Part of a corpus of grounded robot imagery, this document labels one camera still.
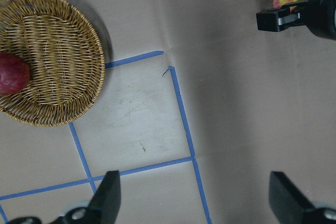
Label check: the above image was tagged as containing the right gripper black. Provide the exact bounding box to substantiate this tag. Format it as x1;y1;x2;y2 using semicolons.
256;0;335;40

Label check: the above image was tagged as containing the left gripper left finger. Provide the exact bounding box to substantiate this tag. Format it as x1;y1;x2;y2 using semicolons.
7;170;122;224

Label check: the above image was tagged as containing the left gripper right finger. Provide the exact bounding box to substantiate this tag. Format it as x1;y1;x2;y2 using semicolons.
268;171;335;223

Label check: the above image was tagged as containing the wicker basket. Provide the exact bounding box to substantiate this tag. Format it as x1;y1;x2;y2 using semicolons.
1;0;105;127

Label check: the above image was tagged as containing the dark red basket apple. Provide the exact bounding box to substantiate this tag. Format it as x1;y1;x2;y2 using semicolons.
1;52;31;95

